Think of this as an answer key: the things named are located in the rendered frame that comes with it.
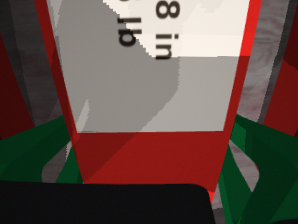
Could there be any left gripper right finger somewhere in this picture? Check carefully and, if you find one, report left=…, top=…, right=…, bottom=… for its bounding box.
left=218, top=114, right=298, bottom=224

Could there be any red box of welding electrodes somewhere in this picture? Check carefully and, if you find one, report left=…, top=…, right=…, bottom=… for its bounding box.
left=263, top=3, right=298, bottom=137
left=0, top=34, right=34, bottom=140
left=34, top=0, right=262, bottom=203

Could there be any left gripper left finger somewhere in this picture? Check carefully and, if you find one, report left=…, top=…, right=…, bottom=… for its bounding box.
left=0, top=115, right=83, bottom=184

